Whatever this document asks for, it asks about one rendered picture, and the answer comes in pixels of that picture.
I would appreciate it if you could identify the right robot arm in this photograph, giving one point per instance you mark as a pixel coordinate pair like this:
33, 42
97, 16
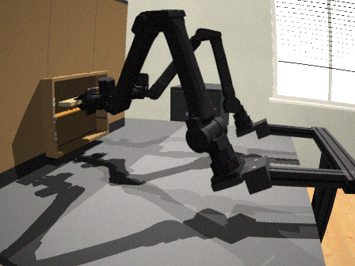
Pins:
231, 104

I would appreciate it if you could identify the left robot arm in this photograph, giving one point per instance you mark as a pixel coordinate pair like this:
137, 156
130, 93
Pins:
209, 135

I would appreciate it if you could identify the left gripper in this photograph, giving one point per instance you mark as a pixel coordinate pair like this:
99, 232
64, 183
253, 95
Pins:
89, 101

